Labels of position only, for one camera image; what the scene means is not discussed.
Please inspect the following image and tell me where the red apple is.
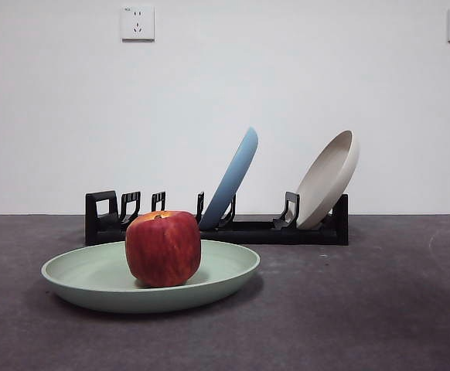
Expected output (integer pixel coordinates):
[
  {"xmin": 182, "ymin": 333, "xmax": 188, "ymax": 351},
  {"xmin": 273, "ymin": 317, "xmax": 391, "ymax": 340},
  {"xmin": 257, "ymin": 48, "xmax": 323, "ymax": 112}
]
[{"xmin": 125, "ymin": 210, "xmax": 203, "ymax": 288}]

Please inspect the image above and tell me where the green plate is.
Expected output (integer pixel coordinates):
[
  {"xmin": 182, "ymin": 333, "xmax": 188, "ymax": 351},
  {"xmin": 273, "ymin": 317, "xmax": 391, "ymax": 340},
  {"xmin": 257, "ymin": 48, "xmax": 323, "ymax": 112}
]
[{"xmin": 41, "ymin": 238, "xmax": 261, "ymax": 314}]

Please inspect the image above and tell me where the blue plate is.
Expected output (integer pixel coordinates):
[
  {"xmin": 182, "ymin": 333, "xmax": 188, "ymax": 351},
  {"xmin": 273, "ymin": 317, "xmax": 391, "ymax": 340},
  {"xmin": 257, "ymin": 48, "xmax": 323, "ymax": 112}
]
[{"xmin": 199, "ymin": 126, "xmax": 259, "ymax": 229}]

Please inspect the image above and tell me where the black plate rack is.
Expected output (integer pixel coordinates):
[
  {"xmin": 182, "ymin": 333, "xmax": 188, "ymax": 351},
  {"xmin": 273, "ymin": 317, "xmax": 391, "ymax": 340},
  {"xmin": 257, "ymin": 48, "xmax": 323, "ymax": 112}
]
[{"xmin": 84, "ymin": 190, "xmax": 349, "ymax": 247}]

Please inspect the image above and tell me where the cream plate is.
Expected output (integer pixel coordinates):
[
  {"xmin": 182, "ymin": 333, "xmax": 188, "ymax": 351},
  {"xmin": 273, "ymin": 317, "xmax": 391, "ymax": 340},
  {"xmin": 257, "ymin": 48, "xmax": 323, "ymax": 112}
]
[{"xmin": 295, "ymin": 129, "xmax": 361, "ymax": 230}]

